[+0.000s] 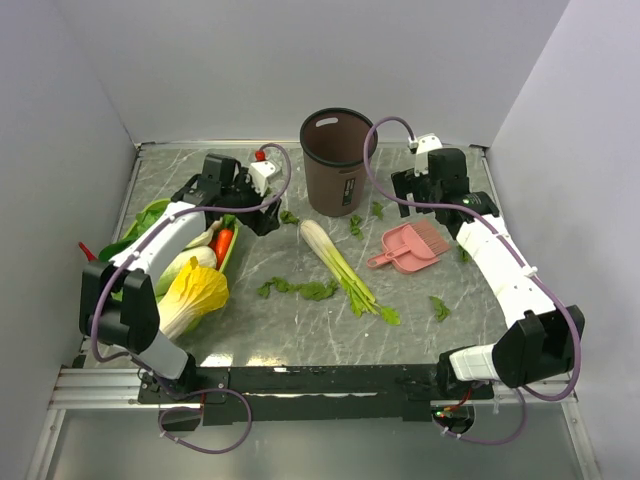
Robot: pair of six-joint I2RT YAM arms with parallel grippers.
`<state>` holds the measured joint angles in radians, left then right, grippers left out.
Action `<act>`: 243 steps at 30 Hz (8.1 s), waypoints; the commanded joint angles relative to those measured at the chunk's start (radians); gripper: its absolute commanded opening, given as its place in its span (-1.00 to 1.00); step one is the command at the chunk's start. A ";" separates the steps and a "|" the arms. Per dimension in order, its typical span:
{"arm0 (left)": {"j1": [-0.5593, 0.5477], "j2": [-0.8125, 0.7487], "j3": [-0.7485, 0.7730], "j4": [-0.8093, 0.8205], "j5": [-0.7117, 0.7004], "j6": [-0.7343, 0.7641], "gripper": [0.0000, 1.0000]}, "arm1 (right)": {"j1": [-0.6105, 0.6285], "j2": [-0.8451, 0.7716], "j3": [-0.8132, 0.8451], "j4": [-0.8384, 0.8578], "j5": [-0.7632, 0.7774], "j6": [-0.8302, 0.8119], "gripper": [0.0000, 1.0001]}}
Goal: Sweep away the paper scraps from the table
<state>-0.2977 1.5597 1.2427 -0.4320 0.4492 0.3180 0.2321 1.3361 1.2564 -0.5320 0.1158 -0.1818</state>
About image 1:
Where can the green vegetable basket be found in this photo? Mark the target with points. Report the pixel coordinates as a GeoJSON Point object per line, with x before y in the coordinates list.
{"type": "Point", "coordinates": [208, 238]}

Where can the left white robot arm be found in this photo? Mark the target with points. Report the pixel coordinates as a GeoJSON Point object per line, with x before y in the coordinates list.
{"type": "Point", "coordinates": [118, 305]}

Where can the celery stalk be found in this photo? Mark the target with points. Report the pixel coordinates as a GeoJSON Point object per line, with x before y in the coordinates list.
{"type": "Point", "coordinates": [361, 299]}

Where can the aluminium frame rail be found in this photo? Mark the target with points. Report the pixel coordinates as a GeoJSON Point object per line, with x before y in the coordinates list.
{"type": "Point", "coordinates": [118, 389]}

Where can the green scrap under right arm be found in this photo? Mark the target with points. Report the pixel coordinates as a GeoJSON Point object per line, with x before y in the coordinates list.
{"type": "Point", "coordinates": [463, 255]}

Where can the yellow napa cabbage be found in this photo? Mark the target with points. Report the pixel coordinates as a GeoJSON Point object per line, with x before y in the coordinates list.
{"type": "Point", "coordinates": [195, 292]}

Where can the green scrap right of bin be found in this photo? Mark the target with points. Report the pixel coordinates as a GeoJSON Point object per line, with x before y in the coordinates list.
{"type": "Point", "coordinates": [377, 210]}

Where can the green scrap front right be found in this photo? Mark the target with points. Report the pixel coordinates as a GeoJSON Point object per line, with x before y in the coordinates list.
{"type": "Point", "coordinates": [441, 310]}

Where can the red chili pepper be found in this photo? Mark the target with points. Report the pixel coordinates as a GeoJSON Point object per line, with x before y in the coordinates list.
{"type": "Point", "coordinates": [90, 256]}

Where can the pink dustpan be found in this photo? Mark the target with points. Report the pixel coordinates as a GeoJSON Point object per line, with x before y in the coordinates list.
{"type": "Point", "coordinates": [406, 264]}

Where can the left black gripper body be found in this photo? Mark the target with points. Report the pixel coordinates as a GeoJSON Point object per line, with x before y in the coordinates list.
{"type": "Point", "coordinates": [245, 195]}

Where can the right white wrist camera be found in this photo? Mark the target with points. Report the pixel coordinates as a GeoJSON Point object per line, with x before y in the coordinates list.
{"type": "Point", "coordinates": [426, 145]}

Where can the orange carrot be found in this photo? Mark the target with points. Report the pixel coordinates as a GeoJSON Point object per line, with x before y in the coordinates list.
{"type": "Point", "coordinates": [222, 244]}

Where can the white green bok choy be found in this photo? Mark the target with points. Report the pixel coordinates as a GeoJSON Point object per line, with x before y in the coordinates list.
{"type": "Point", "coordinates": [203, 254]}

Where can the green leafy lettuce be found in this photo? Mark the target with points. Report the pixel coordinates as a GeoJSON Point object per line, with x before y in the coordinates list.
{"type": "Point", "coordinates": [143, 221]}

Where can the pink hand brush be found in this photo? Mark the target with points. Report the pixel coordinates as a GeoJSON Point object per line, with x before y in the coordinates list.
{"type": "Point", "coordinates": [420, 238]}

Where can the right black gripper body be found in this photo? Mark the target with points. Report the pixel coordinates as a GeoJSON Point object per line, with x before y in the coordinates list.
{"type": "Point", "coordinates": [407, 182]}

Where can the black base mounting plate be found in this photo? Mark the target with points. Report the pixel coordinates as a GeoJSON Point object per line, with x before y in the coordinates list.
{"type": "Point", "coordinates": [307, 393]}

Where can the long green paper scrap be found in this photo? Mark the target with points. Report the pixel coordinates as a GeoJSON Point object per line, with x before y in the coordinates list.
{"type": "Point", "coordinates": [314, 290]}

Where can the brown trash bin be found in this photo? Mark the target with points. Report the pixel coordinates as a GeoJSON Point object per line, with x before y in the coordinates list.
{"type": "Point", "coordinates": [332, 141]}

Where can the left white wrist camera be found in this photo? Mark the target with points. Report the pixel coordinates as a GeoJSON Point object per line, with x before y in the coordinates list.
{"type": "Point", "coordinates": [261, 173]}

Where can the green scrap by bin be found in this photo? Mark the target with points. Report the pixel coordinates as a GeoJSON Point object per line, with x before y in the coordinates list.
{"type": "Point", "coordinates": [355, 227]}

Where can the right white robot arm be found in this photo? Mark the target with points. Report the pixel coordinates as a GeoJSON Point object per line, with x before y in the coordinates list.
{"type": "Point", "coordinates": [539, 340]}

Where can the green scrap near celery root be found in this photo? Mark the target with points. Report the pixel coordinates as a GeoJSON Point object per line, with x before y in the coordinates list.
{"type": "Point", "coordinates": [288, 218]}

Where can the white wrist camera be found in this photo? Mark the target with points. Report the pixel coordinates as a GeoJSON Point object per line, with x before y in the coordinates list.
{"type": "Point", "coordinates": [261, 173]}
{"type": "Point", "coordinates": [426, 145]}

